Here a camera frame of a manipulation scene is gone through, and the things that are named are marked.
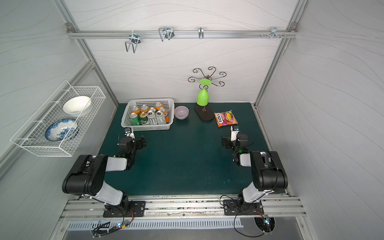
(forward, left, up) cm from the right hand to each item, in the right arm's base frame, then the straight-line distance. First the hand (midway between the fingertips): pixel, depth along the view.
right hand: (231, 134), depth 96 cm
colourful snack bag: (+16, +1, -3) cm, 16 cm away
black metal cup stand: (+24, +18, -4) cm, 30 cm away
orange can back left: (+13, +66, +7) cm, 67 cm away
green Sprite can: (+6, +64, +6) cm, 65 cm away
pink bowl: (+20, +35, -2) cm, 40 cm away
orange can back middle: (+16, +60, +6) cm, 63 cm away
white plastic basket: (+25, +45, 0) cm, 52 cm away
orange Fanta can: (+18, +51, +7) cm, 54 cm away
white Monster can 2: (+6, +46, +8) cm, 48 cm away
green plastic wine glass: (+17, +19, +16) cm, 31 cm away
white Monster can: (+6, +52, +8) cm, 53 cm away
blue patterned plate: (-20, +81, +29) cm, 88 cm away
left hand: (-5, +61, +2) cm, 62 cm away
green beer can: (+7, +59, +6) cm, 59 cm away
